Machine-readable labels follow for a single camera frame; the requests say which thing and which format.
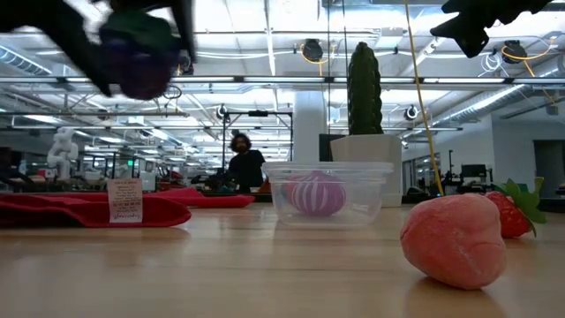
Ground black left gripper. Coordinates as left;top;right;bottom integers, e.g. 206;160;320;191
0;0;112;97

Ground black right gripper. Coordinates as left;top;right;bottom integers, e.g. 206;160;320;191
430;0;553;58

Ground purple grapes toy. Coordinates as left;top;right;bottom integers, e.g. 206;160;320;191
99;11;183;101

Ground clear plastic tupperware container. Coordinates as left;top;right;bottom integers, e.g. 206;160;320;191
261;161;395;229

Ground red strawberry toy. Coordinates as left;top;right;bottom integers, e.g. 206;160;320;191
484;176;548;240

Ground purple white onion toy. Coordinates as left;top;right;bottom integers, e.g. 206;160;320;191
285;170;347;218

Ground pink peach toy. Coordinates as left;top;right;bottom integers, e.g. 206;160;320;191
400;193;509;292

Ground green cactus in white pot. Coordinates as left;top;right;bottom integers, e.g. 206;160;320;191
329;42;404;208

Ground black monitor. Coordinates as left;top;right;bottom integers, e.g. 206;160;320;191
460;163;488;180
318;133;350;163

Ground person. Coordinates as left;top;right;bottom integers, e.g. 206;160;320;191
226;132;268;194

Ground red cloth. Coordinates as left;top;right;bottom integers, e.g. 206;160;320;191
0;187;256;229

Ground yellow hanging cable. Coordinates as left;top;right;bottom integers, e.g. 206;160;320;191
403;0;445;198

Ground black gantry frame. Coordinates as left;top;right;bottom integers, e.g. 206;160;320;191
222;110;295;171

